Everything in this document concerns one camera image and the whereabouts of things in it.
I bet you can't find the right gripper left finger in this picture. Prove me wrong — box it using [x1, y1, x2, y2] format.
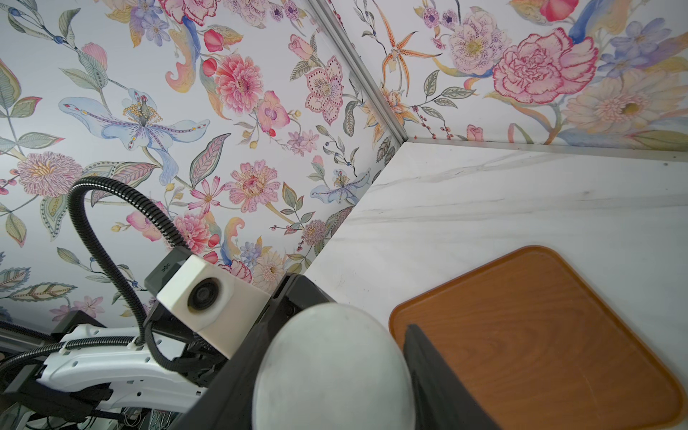
[173, 275, 333, 429]

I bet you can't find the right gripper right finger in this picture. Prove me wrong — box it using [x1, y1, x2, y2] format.
[403, 324, 499, 429]

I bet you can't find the brown wooden tray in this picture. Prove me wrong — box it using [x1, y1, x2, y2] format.
[389, 245, 687, 429]

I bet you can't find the white jar lid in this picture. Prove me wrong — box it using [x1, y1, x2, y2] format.
[252, 303, 416, 429]

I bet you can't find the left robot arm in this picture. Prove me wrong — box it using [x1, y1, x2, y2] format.
[1, 311, 225, 423]

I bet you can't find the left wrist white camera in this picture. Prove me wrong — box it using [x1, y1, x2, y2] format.
[144, 247, 271, 358]

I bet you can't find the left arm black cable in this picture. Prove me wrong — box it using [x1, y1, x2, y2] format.
[0, 176, 216, 377]

